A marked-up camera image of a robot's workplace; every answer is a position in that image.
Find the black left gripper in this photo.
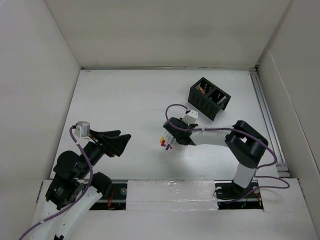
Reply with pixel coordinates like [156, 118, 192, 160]
[77, 127, 131, 178]

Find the yellow cap marker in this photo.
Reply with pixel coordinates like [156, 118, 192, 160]
[160, 134, 166, 142]

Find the orange highlighter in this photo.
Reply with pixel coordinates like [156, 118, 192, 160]
[198, 87, 206, 95]

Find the black cap marker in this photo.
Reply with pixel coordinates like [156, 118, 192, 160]
[217, 97, 226, 105]

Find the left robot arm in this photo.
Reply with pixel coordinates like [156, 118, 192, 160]
[20, 124, 132, 240]

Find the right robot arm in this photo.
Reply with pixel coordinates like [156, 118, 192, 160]
[163, 117, 269, 201]

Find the black two-compartment pen holder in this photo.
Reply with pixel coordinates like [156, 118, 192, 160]
[187, 77, 231, 121]

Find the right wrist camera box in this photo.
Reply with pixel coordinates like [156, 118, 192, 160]
[182, 109, 199, 125]

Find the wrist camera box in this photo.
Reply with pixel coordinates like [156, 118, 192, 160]
[182, 109, 199, 125]
[74, 121, 90, 138]

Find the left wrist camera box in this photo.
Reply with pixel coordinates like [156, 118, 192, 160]
[74, 121, 90, 138]

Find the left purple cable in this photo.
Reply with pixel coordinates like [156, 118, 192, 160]
[18, 126, 95, 240]

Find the purple cable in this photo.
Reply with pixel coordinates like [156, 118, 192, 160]
[18, 126, 95, 240]
[165, 103, 291, 204]

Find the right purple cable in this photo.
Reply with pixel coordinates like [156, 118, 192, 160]
[165, 103, 291, 204]

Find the aluminium rail right side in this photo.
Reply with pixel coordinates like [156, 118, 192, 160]
[249, 68, 291, 179]

